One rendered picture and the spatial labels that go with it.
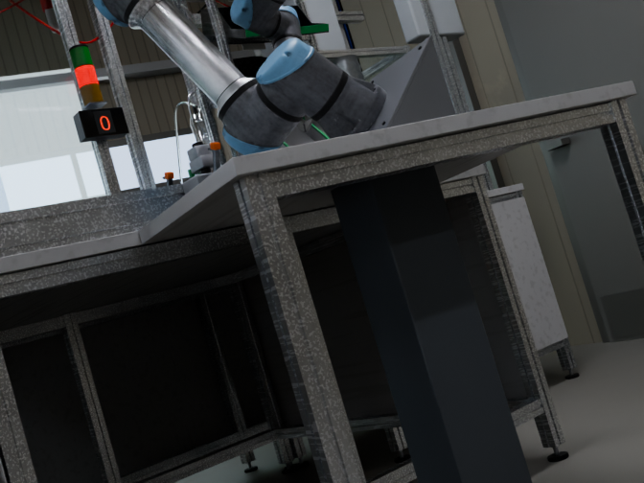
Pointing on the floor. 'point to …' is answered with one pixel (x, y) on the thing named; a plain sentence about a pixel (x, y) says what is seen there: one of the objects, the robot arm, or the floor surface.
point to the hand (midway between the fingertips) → (306, 128)
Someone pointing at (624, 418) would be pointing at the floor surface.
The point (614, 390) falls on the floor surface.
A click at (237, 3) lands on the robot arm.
